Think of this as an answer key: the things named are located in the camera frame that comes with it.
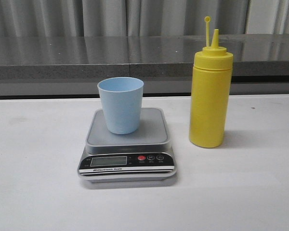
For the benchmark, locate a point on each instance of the grey stone counter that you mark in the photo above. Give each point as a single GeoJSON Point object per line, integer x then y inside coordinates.
{"type": "Point", "coordinates": [71, 67]}

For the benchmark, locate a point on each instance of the yellow squeeze bottle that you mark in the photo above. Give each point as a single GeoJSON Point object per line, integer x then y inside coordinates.
{"type": "Point", "coordinates": [211, 80]}

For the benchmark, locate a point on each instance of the digital kitchen scale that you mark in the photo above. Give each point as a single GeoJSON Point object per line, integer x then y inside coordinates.
{"type": "Point", "coordinates": [145, 154]}

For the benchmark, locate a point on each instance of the grey curtain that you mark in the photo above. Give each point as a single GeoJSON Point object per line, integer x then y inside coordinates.
{"type": "Point", "coordinates": [93, 18]}

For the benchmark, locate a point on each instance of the light blue plastic cup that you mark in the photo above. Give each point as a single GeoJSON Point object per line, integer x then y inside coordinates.
{"type": "Point", "coordinates": [121, 99]}

